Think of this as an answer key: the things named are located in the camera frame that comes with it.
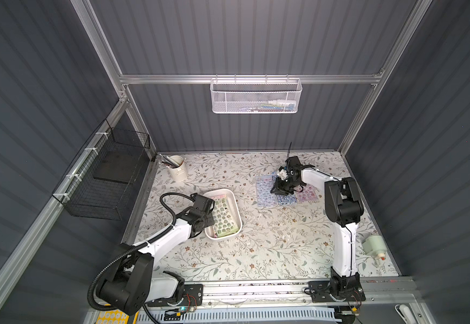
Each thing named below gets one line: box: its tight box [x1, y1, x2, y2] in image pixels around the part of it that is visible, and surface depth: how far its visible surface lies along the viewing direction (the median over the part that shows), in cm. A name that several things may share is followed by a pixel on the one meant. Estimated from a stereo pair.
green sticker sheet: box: [213, 195, 240, 238], surface depth 91 cm
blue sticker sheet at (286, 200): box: [275, 193, 298, 206], surface depth 101 cm
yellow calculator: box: [95, 309, 130, 324], surface depth 69 cm
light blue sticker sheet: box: [255, 174, 279, 208], surface depth 104 cm
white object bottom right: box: [394, 303, 416, 324], surface depth 69 cm
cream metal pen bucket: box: [166, 155, 188, 181], surface depth 104 cm
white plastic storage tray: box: [203, 188, 244, 241], surface depth 92 cm
